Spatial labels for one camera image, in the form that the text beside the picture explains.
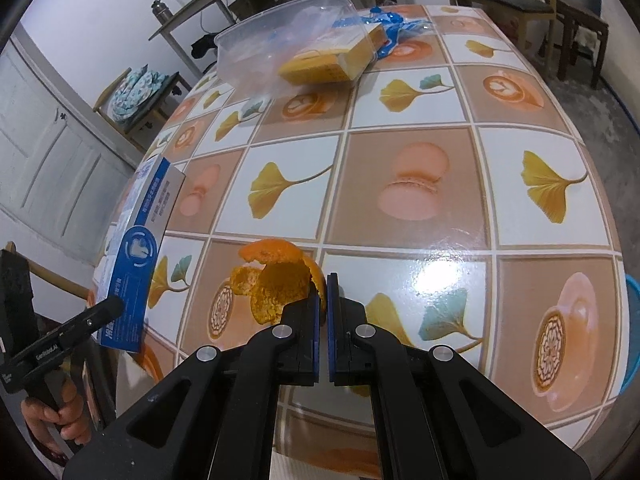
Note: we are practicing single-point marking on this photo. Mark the yellow cardboard box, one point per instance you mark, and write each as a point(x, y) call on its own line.
point(320, 67)

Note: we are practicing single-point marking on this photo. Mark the metal thermos bottle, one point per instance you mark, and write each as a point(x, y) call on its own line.
point(161, 10)

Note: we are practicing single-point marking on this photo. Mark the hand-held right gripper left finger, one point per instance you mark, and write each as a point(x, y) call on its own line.
point(316, 340)

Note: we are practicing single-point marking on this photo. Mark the clear plastic container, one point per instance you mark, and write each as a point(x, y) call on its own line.
point(260, 35)

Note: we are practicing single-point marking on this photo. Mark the patterned tablecloth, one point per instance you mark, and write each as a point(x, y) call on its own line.
point(410, 110)

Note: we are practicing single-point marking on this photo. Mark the light wooden chair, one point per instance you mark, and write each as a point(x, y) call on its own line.
point(10, 250)

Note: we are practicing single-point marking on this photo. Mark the white mattress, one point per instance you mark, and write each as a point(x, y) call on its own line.
point(622, 50)

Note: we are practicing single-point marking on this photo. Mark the blue plastic bag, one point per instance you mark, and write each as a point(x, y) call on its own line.
point(395, 22)

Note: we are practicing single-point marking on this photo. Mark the person's left hand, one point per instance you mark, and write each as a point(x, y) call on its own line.
point(70, 420)

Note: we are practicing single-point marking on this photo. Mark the wooden chair with dark seat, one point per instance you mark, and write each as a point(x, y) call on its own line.
point(150, 115)

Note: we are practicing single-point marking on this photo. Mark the orange peel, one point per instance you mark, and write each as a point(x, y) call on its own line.
point(280, 280)

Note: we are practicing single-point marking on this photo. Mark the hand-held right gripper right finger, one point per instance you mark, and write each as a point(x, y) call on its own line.
point(330, 340)

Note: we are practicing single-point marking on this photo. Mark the white panel door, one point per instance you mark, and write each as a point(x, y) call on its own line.
point(45, 160)

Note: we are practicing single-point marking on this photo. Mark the blue white toothpaste box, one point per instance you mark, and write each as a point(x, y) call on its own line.
point(145, 240)

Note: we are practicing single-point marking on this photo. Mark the floral blanket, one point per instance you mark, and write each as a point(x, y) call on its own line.
point(137, 92)

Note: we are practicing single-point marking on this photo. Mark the dark wooden stool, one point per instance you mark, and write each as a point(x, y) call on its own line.
point(580, 20)

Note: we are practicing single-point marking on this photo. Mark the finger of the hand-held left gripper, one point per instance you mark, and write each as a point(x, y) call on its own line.
point(95, 317)

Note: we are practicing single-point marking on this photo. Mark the black cloth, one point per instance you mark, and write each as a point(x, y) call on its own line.
point(202, 45)

